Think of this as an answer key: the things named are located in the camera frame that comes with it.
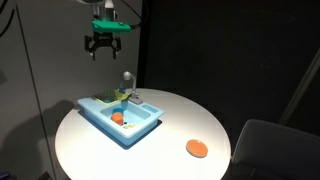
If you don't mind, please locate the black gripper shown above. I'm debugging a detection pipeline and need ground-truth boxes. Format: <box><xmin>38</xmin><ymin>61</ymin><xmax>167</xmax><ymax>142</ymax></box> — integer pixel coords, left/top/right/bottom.
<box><xmin>84</xmin><ymin>32</ymin><xmax>122</xmax><ymax>61</ymax></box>

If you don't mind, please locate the blue toy brush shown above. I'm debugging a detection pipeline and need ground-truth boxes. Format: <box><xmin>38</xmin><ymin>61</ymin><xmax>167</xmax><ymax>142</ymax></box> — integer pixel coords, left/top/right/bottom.
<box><xmin>119</xmin><ymin>81</ymin><xmax>126</xmax><ymax>93</ymax></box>

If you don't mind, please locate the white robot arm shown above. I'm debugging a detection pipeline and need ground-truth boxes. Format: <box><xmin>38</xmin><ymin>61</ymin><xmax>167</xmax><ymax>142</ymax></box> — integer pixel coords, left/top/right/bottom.
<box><xmin>76</xmin><ymin>0</ymin><xmax>122</xmax><ymax>60</ymax></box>

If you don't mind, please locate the grey toy faucet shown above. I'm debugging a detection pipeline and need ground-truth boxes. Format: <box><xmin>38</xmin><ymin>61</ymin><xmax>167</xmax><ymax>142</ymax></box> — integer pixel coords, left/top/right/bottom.
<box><xmin>123</xmin><ymin>71</ymin><xmax>142</xmax><ymax>105</ymax></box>

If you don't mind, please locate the blue toy bowl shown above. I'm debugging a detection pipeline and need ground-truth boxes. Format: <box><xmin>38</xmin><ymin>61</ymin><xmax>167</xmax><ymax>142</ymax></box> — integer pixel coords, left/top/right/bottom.
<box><xmin>112</xmin><ymin>108</ymin><xmax>124</xmax><ymax>114</ymax></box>

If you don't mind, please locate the light blue toy sink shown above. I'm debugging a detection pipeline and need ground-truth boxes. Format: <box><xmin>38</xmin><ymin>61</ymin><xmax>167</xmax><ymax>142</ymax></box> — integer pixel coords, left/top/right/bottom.
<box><xmin>78</xmin><ymin>97</ymin><xmax>164</xmax><ymax>146</ymax></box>

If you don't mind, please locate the orange toy cup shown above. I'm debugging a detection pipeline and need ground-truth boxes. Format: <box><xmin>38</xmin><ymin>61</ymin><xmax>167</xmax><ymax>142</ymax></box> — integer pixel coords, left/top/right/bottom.
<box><xmin>111</xmin><ymin>112</ymin><xmax>124</xmax><ymax>125</ymax></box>

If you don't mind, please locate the orange toy plate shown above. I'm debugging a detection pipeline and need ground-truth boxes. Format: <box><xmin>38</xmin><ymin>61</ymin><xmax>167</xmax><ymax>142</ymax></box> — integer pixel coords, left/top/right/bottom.
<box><xmin>186</xmin><ymin>139</ymin><xmax>208</xmax><ymax>158</ymax></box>

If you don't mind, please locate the yellow-green dish rack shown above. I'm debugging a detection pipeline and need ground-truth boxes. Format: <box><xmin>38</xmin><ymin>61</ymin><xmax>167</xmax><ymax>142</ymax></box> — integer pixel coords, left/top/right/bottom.
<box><xmin>93</xmin><ymin>89</ymin><xmax>129</xmax><ymax>104</ymax></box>

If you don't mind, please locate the grey chair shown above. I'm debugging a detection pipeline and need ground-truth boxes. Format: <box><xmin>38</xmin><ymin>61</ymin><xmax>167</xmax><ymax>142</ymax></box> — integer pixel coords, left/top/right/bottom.
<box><xmin>222</xmin><ymin>119</ymin><xmax>320</xmax><ymax>180</ymax></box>

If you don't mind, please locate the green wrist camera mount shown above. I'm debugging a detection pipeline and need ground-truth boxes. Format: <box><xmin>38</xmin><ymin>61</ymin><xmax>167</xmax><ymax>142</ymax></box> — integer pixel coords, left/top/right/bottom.
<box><xmin>92</xmin><ymin>20</ymin><xmax>131</xmax><ymax>33</ymax></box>

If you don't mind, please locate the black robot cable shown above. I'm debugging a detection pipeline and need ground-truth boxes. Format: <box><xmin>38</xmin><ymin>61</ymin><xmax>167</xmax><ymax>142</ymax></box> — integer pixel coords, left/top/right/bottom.
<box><xmin>120</xmin><ymin>0</ymin><xmax>149</xmax><ymax>29</ymax></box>

